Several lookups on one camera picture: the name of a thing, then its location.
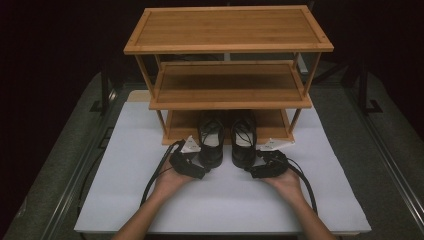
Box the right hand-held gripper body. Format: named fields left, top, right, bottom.
left=250, top=138, right=295, bottom=180

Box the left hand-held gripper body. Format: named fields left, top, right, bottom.
left=169, top=134, right=206, bottom=180

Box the black leather lace-up shoe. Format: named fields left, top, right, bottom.
left=197, top=111, right=226, bottom=170
left=230, top=111, right=258, bottom=170

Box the wooden three-tier shoe rack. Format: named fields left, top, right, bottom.
left=123, top=4, right=335, bottom=146

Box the person's left hand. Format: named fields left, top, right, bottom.
left=153, top=162, right=196, bottom=202

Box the person's right hand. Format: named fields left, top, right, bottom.
left=260, top=167, right=305, bottom=205

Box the black metal stand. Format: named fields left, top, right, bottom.
left=358, top=63, right=384, bottom=114
left=89, top=61, right=119, bottom=116

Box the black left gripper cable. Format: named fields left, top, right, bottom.
left=139, top=139, right=187, bottom=208

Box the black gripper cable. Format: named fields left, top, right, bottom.
left=139, top=139, right=187, bottom=208
left=286, top=156, right=319, bottom=215

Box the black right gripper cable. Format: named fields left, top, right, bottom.
left=286, top=156, right=319, bottom=215

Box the thin black floor cable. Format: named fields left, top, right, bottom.
left=77, top=151, right=106, bottom=218

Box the grey metal rail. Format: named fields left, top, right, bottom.
left=344, top=88, right=424, bottom=224
left=41, top=88, right=129, bottom=240

